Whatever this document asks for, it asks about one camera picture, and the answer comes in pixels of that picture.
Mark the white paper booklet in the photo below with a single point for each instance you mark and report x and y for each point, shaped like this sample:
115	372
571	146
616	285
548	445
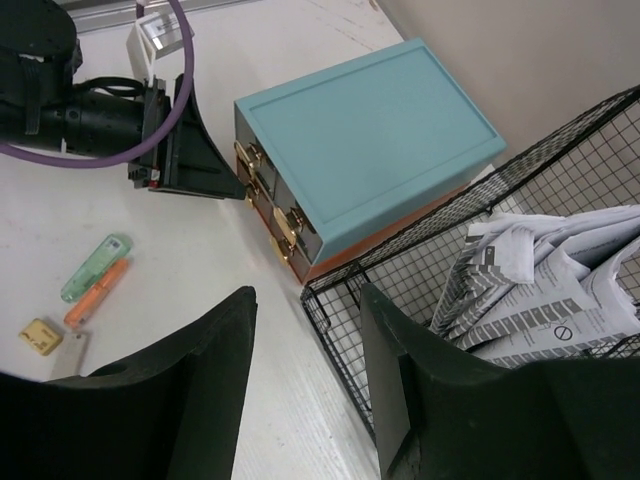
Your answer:
535	287

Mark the teal mini drawer cabinet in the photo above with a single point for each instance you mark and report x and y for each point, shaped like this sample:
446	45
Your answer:
338	161

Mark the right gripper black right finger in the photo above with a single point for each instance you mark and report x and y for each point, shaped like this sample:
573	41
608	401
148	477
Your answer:
441	413

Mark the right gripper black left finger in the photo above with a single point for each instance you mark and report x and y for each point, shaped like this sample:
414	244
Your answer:
169	411

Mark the aluminium rail frame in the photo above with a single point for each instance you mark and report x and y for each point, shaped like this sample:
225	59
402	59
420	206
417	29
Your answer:
93	15

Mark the black wire mesh organizer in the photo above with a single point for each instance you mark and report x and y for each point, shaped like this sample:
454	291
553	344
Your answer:
590	163

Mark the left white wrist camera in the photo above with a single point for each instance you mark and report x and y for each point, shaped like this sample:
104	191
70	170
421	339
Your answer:
153	37

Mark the green highlighter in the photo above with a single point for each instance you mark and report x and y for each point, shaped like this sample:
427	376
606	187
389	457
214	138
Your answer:
113	247

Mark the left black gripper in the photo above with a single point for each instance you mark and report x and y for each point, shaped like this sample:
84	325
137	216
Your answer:
108	115

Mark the small wooden eraser block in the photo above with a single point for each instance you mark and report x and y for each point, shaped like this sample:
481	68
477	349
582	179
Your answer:
41	337

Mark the orange highlighter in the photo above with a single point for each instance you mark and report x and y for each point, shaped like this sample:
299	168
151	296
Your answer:
93	298

